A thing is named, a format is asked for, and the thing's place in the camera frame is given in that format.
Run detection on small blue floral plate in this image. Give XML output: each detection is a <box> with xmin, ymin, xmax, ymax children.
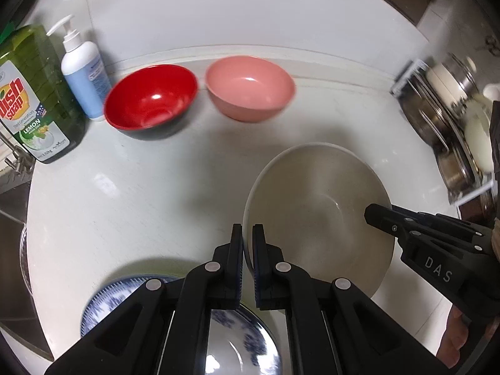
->
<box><xmin>80</xmin><ymin>275</ymin><xmax>282</xmax><ymax>375</ymax></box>

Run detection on white ceramic bowl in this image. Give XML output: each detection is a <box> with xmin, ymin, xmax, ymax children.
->
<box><xmin>243</xmin><ymin>142</ymin><xmax>394</xmax><ymax>296</ymax></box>

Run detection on pink bowl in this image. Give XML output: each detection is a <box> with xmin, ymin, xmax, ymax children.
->
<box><xmin>204</xmin><ymin>55</ymin><xmax>296</xmax><ymax>123</ymax></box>

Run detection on red bowl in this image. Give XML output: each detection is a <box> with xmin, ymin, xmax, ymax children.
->
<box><xmin>104</xmin><ymin>64</ymin><xmax>198</xmax><ymax>135</ymax></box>

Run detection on hanging kitchen scissors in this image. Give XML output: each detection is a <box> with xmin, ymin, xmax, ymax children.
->
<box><xmin>475</xmin><ymin>36</ymin><xmax>500</xmax><ymax>57</ymax></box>

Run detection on right human hand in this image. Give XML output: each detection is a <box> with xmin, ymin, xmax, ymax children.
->
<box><xmin>437</xmin><ymin>306</ymin><xmax>469</xmax><ymax>368</ymax></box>

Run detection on glass jar brown sauce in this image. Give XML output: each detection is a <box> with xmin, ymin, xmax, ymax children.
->
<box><xmin>458</xmin><ymin>192</ymin><xmax>496</xmax><ymax>226</ymax></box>

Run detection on lower stainless steel pot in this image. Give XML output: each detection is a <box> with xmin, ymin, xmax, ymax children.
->
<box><xmin>435</xmin><ymin>147</ymin><xmax>478</xmax><ymax>203</ymax></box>

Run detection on stainless steel pot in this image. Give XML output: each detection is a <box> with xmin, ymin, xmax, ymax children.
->
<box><xmin>398</xmin><ymin>84</ymin><xmax>452</xmax><ymax>151</ymax></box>
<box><xmin>435</xmin><ymin>147</ymin><xmax>478</xmax><ymax>203</ymax></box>

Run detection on metal corner pot rack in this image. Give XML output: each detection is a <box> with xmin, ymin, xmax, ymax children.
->
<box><xmin>391</xmin><ymin>54</ymin><xmax>494</xmax><ymax>206</ymax></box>

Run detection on upper stainless steel pot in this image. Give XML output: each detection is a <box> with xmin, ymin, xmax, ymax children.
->
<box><xmin>398</xmin><ymin>84</ymin><xmax>452</xmax><ymax>151</ymax></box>

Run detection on cream round ceramic pot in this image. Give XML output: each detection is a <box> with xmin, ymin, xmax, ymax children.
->
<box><xmin>464</xmin><ymin>114</ymin><xmax>494</xmax><ymax>173</ymax></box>

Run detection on steel sink faucet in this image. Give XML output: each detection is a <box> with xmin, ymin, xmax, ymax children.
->
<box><xmin>0</xmin><ymin>133</ymin><xmax>35</xmax><ymax>175</ymax></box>

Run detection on green dish soap bottle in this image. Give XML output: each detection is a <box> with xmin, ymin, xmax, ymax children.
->
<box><xmin>1</xmin><ymin>25</ymin><xmax>87</xmax><ymax>164</ymax></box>

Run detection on white blue pump bottle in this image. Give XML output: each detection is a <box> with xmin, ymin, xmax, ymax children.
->
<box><xmin>47</xmin><ymin>14</ymin><xmax>112</xmax><ymax>121</ymax></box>

